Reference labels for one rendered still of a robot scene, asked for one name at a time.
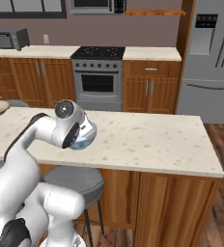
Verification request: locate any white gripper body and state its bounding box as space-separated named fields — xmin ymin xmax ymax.
xmin=82 ymin=116 xmax=98 ymax=143

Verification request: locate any blue glass bowl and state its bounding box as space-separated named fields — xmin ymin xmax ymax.
xmin=69 ymin=134 xmax=95 ymax=151

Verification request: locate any wooden dining counter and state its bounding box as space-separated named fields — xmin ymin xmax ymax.
xmin=0 ymin=106 xmax=224 ymax=247

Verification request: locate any steel oven with black hob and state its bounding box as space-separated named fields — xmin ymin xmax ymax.
xmin=70 ymin=45 xmax=126 ymax=113

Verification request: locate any wooden cupboard run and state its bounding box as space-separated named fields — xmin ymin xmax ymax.
xmin=0 ymin=56 xmax=76 ymax=109
xmin=121 ymin=59 xmax=182 ymax=115

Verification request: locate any grey toaster oven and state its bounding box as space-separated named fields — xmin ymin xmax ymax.
xmin=0 ymin=28 xmax=31 ymax=52

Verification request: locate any steel microwave oven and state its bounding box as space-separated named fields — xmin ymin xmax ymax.
xmin=69 ymin=0 xmax=128 ymax=15

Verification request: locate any dark framed window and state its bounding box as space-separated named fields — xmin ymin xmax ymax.
xmin=0 ymin=0 xmax=68 ymax=19

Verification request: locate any steel fridge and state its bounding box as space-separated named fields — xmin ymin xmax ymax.
xmin=176 ymin=0 xmax=224 ymax=125

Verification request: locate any wooden wall shelf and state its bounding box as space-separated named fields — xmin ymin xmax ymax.
xmin=124 ymin=9 xmax=187 ymax=16

